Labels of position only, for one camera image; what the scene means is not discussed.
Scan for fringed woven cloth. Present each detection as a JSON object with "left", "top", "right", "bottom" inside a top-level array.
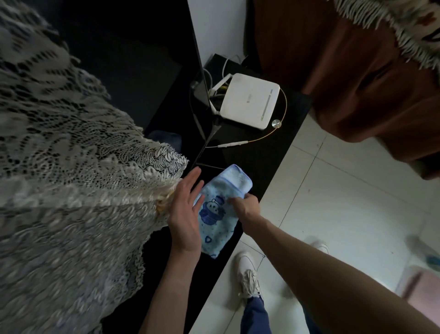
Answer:
[{"left": 331, "top": 0, "right": 440, "bottom": 71}]

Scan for black tv cabinet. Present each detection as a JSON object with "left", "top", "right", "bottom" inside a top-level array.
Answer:
[{"left": 101, "top": 53, "right": 314, "bottom": 334}]

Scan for person's left forearm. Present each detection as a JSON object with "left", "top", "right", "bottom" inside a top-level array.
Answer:
[{"left": 138, "top": 248, "right": 202, "bottom": 334}]

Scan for white power cable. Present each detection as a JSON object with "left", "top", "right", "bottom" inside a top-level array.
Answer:
[{"left": 202, "top": 55, "right": 242, "bottom": 93}]

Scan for person's left hand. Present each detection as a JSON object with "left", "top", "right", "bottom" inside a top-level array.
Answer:
[{"left": 167, "top": 167, "right": 206, "bottom": 255}]

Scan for person's right forearm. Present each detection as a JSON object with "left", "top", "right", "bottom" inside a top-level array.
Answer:
[{"left": 242, "top": 216, "right": 440, "bottom": 334}]

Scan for pink plastic stool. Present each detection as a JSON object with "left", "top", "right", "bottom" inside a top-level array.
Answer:
[{"left": 395, "top": 265, "right": 440, "bottom": 319}]

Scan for blue cartoon print towel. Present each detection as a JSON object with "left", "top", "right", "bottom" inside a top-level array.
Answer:
[{"left": 193, "top": 164, "right": 253, "bottom": 259}]

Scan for person's blue jeans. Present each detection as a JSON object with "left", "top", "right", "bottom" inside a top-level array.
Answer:
[{"left": 239, "top": 295, "right": 324, "bottom": 334}]

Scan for black television stand leg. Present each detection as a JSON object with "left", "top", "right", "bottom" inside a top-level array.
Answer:
[{"left": 190, "top": 114, "right": 221, "bottom": 170}]

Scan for white lace cover cloth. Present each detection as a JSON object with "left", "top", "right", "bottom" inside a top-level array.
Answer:
[{"left": 0, "top": 0, "right": 189, "bottom": 334}]

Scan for thin yellow fibre cable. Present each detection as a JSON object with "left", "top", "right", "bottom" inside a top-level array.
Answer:
[{"left": 206, "top": 86, "right": 288, "bottom": 149}]

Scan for person's right hand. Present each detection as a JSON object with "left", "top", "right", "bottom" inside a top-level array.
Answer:
[{"left": 228, "top": 194, "right": 261, "bottom": 226}]

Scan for person's white left shoe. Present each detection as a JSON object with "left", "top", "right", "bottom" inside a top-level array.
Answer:
[{"left": 235, "top": 251, "right": 263, "bottom": 299}]

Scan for white router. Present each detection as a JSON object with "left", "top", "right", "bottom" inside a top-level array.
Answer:
[{"left": 208, "top": 73, "right": 281, "bottom": 131}]

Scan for brown curtain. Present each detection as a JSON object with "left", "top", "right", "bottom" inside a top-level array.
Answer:
[{"left": 252, "top": 0, "right": 440, "bottom": 180}]

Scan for black television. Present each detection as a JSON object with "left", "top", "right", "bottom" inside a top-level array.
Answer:
[{"left": 21, "top": 0, "right": 211, "bottom": 138}]

